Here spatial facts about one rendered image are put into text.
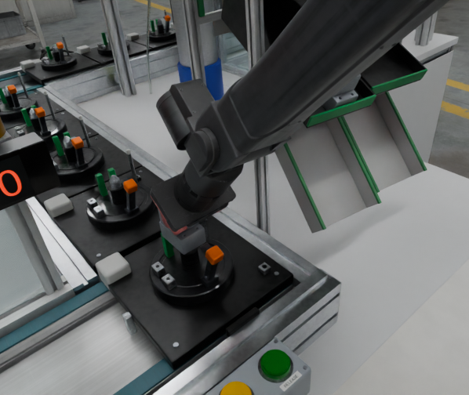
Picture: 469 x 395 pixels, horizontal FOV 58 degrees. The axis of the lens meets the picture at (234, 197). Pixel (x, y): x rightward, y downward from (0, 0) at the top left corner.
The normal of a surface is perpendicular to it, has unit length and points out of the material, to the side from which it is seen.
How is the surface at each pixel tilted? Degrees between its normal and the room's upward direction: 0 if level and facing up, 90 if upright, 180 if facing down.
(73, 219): 0
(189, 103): 35
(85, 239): 0
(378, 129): 45
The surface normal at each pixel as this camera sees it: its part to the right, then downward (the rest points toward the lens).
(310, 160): 0.30, -0.23
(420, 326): -0.07, -0.81
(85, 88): 0.64, 0.41
